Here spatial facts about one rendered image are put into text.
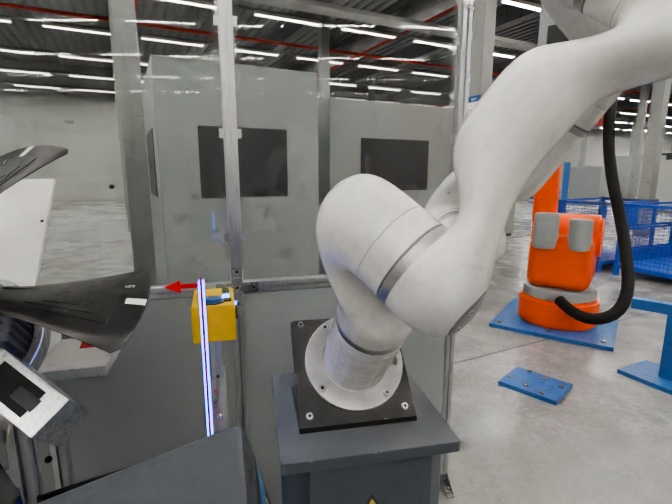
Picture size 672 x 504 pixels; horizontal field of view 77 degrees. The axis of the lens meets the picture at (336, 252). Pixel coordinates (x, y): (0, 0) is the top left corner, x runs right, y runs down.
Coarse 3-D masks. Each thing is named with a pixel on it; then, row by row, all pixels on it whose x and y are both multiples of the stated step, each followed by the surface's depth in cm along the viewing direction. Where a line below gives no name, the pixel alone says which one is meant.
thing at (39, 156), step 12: (0, 156) 86; (12, 156) 83; (24, 156) 81; (36, 156) 79; (48, 156) 78; (60, 156) 77; (0, 168) 82; (12, 168) 78; (24, 168) 76; (36, 168) 75; (0, 180) 75; (12, 180) 74; (0, 192) 72
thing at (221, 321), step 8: (232, 288) 114; (232, 296) 107; (192, 304) 100; (208, 304) 99; (216, 304) 100; (224, 304) 100; (232, 304) 100; (192, 312) 98; (208, 312) 99; (216, 312) 99; (224, 312) 100; (232, 312) 100; (192, 320) 98; (208, 320) 99; (216, 320) 100; (224, 320) 100; (232, 320) 101; (192, 328) 99; (200, 328) 99; (208, 328) 99; (216, 328) 100; (224, 328) 100; (232, 328) 101; (200, 336) 99; (208, 336) 100; (216, 336) 100; (224, 336) 101; (232, 336) 101
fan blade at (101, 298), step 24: (24, 288) 71; (48, 288) 72; (72, 288) 73; (96, 288) 74; (120, 288) 75; (144, 288) 76; (0, 312) 63; (24, 312) 64; (48, 312) 65; (72, 312) 66; (96, 312) 68; (120, 312) 69; (72, 336) 62; (96, 336) 64; (120, 336) 65
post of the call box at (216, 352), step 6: (210, 342) 107; (216, 342) 108; (210, 348) 107; (216, 348) 108; (210, 354) 107; (216, 354) 109; (222, 354) 108; (216, 360) 109; (222, 360) 108; (216, 366) 109; (222, 366) 109; (216, 372) 109; (222, 372) 109
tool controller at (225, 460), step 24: (240, 432) 21; (168, 456) 20; (192, 456) 20; (216, 456) 19; (240, 456) 19; (96, 480) 20; (120, 480) 19; (144, 480) 19; (168, 480) 19; (192, 480) 18; (216, 480) 18; (240, 480) 18
